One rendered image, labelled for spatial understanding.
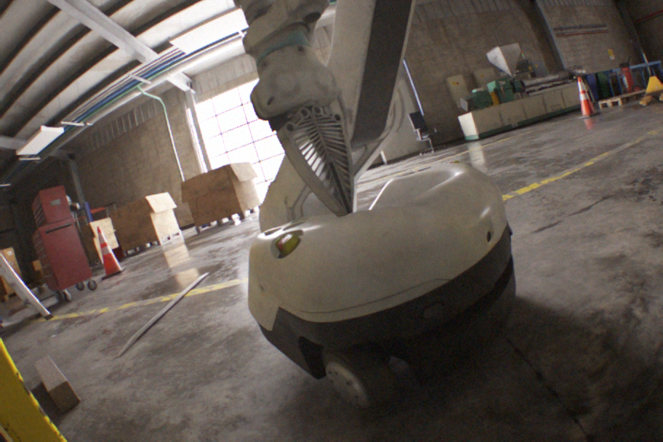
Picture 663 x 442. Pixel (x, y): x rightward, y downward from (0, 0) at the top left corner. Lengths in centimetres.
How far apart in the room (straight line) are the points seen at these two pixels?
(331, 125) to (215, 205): 567
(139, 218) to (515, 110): 884
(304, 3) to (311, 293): 35
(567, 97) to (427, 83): 414
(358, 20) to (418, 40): 922
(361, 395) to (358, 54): 55
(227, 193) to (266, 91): 553
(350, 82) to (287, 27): 22
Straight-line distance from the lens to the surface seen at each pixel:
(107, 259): 460
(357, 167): 76
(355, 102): 54
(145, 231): 699
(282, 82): 32
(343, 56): 54
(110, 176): 1199
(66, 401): 120
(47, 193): 383
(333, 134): 35
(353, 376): 50
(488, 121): 728
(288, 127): 33
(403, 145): 815
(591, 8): 1529
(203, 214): 617
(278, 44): 35
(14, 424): 68
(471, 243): 46
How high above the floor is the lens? 45
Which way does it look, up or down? 5 degrees down
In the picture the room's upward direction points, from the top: 18 degrees counter-clockwise
